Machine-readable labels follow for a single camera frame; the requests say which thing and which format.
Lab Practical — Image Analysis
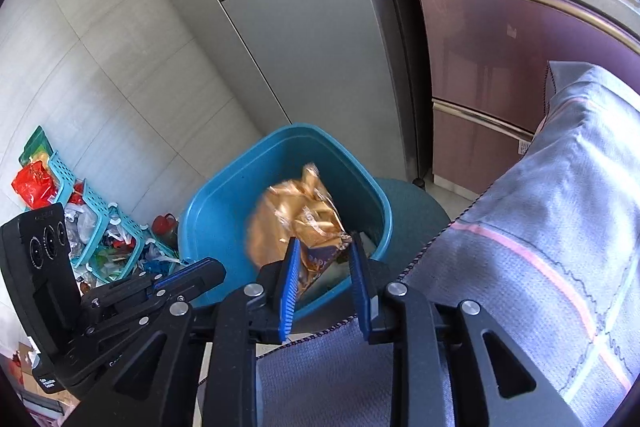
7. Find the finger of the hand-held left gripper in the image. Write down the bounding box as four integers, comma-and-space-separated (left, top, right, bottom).
150, 258, 227, 308

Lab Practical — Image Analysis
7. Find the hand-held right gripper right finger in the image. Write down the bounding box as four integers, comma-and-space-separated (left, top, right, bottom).
348, 231, 586, 427

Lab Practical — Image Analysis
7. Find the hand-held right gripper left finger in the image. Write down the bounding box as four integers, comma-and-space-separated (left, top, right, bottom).
65, 237, 302, 427

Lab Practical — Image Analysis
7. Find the golden snack wrapper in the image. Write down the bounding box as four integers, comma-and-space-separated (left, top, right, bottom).
245, 163, 353, 303

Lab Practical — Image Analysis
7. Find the teal plastic bin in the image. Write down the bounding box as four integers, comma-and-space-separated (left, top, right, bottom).
178, 123, 394, 322

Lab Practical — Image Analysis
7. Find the small red container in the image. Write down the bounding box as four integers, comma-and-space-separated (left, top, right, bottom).
152, 213, 180, 249

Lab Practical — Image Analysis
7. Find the clear plastic bag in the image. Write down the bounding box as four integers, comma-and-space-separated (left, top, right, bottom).
64, 202, 102, 259

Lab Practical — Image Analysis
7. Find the red plastic bag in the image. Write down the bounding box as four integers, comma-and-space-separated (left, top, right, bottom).
12, 159, 59, 210

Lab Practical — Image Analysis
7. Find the teal slotted basket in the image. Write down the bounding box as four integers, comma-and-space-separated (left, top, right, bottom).
30, 150, 181, 286

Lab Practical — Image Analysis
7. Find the dark green chair seat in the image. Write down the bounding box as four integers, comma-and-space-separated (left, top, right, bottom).
372, 177, 454, 281

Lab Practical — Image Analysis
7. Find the green packet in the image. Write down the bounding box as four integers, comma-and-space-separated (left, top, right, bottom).
20, 126, 54, 168

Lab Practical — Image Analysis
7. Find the checked grey tablecloth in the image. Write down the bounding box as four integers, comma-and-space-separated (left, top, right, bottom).
255, 61, 640, 427

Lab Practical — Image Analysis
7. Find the silver refrigerator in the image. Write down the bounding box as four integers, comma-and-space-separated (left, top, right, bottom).
117, 0, 422, 180

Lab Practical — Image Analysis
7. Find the purple kitchen cabinet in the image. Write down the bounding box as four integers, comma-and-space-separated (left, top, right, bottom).
385, 0, 640, 204

